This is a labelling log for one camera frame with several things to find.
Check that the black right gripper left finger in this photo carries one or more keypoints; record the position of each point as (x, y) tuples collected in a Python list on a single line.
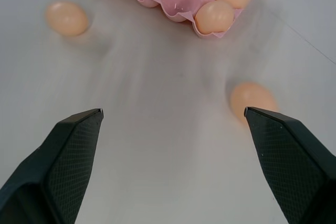
[(60, 161)]

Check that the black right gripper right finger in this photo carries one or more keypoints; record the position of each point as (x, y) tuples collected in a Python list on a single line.
[(291, 161)]

